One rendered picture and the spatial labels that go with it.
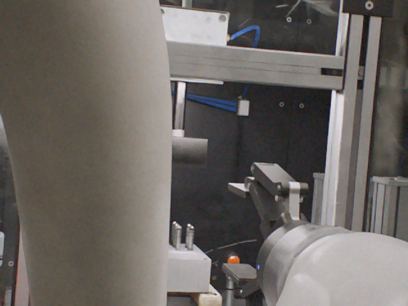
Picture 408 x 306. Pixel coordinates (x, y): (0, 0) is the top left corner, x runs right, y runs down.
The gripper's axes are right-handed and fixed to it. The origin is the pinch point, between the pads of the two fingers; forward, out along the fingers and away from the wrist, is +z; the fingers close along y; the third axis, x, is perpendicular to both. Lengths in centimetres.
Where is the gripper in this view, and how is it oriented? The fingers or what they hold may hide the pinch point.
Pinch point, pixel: (244, 231)
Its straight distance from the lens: 82.8
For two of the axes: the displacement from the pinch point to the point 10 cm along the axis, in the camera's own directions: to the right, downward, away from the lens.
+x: -9.7, -0.6, -2.2
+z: -2.2, -0.7, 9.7
